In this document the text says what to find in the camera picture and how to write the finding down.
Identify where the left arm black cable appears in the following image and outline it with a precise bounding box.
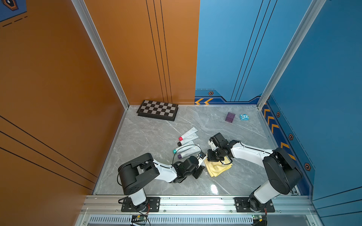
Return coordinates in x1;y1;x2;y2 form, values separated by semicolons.
171;144;203;166

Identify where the purple cap toothpaste tube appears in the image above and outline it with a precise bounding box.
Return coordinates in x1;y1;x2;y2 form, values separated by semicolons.
177;145;202;159

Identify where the yellow microfibre cloth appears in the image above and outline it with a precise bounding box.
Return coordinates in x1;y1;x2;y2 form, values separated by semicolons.
205;159;232;177

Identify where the pink cap toothpaste tube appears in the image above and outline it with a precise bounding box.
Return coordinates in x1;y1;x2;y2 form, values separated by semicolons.
179;127;198;141

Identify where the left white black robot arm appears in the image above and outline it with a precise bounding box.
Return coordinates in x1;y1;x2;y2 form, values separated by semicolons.
117;152;206;209

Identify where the aluminium front rail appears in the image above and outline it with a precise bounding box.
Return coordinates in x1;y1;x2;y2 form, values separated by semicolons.
81;195;317;215

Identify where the green circuit board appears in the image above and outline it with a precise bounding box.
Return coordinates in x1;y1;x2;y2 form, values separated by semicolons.
251;215;268;226
131;215;148;226

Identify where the black cap toothpaste tube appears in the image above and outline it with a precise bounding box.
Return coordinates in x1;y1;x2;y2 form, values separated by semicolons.
177;133;199;147

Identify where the right green circuit board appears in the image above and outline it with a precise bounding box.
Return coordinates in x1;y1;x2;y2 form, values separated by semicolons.
251;215;268;226

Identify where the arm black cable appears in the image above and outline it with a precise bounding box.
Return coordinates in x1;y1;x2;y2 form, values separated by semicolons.
171;144;203;166
219;141;273;166

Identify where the green cap toothpaste tube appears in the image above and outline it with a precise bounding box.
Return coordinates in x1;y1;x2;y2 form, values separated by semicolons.
173;141;195;153

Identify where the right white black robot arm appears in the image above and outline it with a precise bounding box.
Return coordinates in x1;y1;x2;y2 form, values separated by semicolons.
207;133;303;209

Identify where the left green circuit board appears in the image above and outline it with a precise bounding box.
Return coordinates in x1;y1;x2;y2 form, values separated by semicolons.
131;215;148;226

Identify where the purple cube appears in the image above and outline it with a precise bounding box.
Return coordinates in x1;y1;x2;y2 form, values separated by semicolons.
225;112;235;123

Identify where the black white chessboard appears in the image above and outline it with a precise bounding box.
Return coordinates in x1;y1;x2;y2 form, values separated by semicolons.
137;100;178;121

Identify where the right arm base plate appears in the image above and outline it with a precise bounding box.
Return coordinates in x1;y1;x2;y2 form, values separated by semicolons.
234;197;275;213

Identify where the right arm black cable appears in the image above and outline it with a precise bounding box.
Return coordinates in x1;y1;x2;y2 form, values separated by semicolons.
219;141;273;166

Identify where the dark blue cap tube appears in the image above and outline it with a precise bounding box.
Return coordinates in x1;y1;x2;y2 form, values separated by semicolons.
198;157;207;167

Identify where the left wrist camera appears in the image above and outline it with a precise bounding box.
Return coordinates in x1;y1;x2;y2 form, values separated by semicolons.
197;151;206;160

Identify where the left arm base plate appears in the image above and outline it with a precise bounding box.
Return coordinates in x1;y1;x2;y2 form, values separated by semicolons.
118;197;160;212

